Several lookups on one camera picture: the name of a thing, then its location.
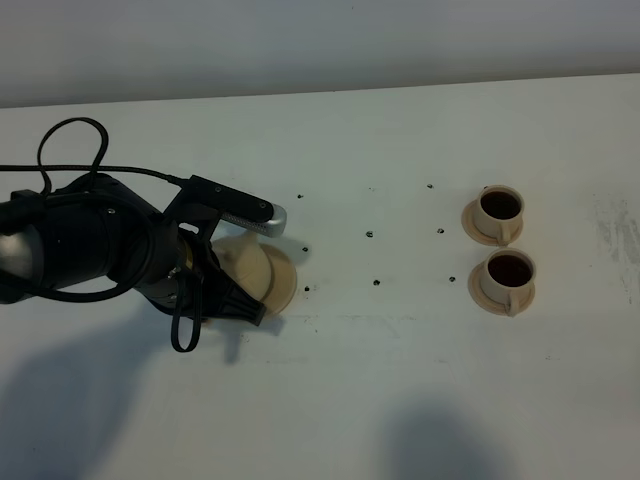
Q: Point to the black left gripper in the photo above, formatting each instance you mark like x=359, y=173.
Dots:
x=101, y=240

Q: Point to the beige teapot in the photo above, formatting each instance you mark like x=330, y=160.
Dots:
x=244, y=260

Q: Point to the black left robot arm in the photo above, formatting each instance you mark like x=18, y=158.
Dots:
x=22, y=248

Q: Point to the beige teapot saucer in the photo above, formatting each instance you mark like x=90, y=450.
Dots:
x=283, y=283

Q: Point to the near beige cup saucer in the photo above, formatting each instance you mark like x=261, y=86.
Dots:
x=477, y=295

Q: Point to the beige cup saucer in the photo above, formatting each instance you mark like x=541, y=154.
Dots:
x=470, y=225
x=477, y=295

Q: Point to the far beige cup saucer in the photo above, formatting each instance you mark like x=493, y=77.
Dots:
x=470, y=225

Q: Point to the near beige teacup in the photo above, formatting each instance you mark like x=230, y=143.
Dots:
x=507, y=279

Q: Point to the beige teacup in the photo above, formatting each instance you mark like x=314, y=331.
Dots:
x=507, y=279
x=498, y=214

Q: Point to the far beige teacup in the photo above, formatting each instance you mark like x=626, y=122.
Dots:
x=498, y=214

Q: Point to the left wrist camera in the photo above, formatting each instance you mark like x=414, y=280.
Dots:
x=202, y=204

